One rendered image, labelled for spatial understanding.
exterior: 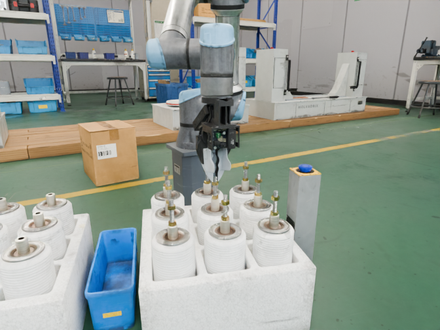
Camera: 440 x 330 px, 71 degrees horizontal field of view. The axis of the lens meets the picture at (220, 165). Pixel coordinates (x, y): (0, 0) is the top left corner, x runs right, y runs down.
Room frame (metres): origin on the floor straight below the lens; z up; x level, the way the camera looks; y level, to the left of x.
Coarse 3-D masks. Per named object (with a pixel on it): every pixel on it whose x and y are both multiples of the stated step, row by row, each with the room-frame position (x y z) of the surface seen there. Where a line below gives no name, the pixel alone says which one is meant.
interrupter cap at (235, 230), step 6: (210, 228) 0.64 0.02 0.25; (216, 228) 0.64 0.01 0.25; (234, 228) 0.64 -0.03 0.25; (240, 228) 0.64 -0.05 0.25; (210, 234) 0.61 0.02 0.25; (216, 234) 0.61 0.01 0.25; (222, 234) 0.62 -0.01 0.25; (228, 234) 0.62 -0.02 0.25; (234, 234) 0.61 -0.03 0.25; (240, 234) 0.62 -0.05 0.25
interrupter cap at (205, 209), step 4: (204, 204) 0.77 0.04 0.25; (208, 204) 0.77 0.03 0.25; (220, 204) 0.77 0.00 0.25; (204, 208) 0.74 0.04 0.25; (208, 208) 0.75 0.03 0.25; (220, 208) 0.75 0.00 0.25; (228, 208) 0.74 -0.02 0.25; (204, 212) 0.72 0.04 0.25; (208, 212) 0.72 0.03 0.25; (212, 212) 0.72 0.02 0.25; (216, 212) 0.72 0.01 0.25; (220, 212) 0.72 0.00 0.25
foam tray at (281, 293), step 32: (192, 224) 0.80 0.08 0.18; (160, 288) 0.53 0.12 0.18; (192, 288) 0.54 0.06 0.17; (224, 288) 0.55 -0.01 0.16; (256, 288) 0.57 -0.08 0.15; (288, 288) 0.58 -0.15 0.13; (160, 320) 0.52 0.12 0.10; (192, 320) 0.54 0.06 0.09; (224, 320) 0.55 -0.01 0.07; (256, 320) 0.57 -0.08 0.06; (288, 320) 0.58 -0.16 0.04
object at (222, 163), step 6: (216, 150) 0.75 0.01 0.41; (222, 150) 0.75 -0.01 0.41; (222, 156) 0.75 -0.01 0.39; (216, 162) 0.76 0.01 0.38; (222, 162) 0.75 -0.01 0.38; (228, 162) 0.72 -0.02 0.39; (216, 168) 0.76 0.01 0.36; (222, 168) 0.75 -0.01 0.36; (228, 168) 0.72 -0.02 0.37; (216, 174) 0.75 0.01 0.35; (222, 174) 0.75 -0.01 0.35
